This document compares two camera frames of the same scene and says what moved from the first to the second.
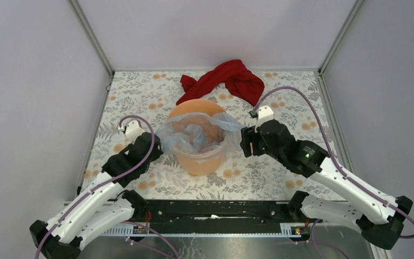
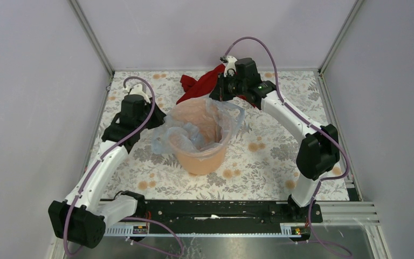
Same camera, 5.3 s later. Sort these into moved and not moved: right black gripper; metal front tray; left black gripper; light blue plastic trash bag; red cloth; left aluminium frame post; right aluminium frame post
Moved: light blue plastic trash bag; left black gripper; right black gripper
Not moved: red cloth; metal front tray; left aluminium frame post; right aluminium frame post
